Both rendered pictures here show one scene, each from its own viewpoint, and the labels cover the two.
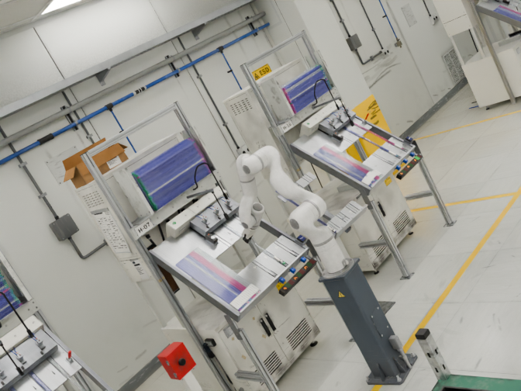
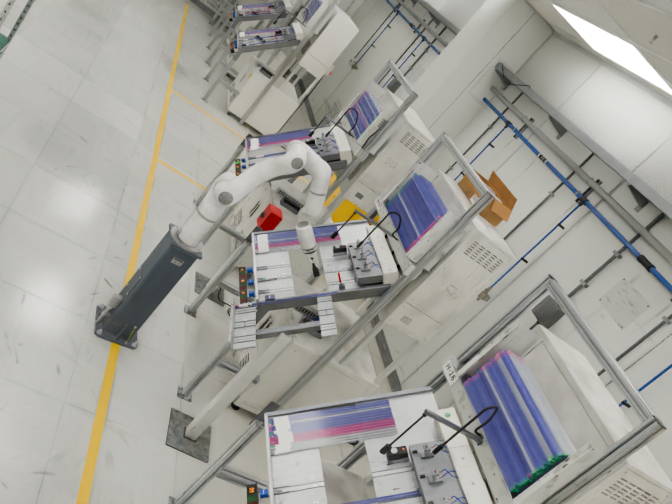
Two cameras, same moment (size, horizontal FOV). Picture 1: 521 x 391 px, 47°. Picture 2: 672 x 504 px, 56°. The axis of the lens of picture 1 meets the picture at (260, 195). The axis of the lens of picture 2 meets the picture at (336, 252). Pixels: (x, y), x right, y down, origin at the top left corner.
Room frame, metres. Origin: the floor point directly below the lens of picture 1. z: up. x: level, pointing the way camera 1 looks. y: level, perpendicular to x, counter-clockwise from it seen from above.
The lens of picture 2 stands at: (4.23, -2.96, 2.27)
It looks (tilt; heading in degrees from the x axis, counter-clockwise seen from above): 20 degrees down; 100
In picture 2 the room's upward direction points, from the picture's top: 43 degrees clockwise
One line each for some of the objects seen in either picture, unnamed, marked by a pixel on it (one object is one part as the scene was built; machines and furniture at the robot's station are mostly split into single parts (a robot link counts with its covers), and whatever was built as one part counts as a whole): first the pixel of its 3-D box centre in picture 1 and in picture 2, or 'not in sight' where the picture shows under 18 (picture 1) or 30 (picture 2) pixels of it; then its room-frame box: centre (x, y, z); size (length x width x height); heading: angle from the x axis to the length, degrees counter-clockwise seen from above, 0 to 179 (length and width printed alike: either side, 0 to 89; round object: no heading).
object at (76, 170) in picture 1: (112, 150); (486, 195); (3.97, 0.71, 1.82); 0.68 x 0.30 x 0.20; 129
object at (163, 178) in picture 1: (170, 174); (419, 215); (3.81, 0.44, 1.52); 0.51 x 0.13 x 0.27; 129
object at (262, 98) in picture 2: not in sight; (292, 57); (0.91, 4.21, 0.95); 1.36 x 0.82 x 1.90; 39
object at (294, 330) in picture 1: (243, 333); (298, 357); (3.87, 0.56, 0.31); 0.70 x 0.65 x 0.62; 129
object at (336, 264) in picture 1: (330, 254); (196, 227); (3.10, -0.18, 0.79); 0.19 x 0.19 x 0.18
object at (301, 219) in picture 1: (309, 225); (220, 195); (3.08, -0.16, 1.00); 0.19 x 0.12 x 0.24; 124
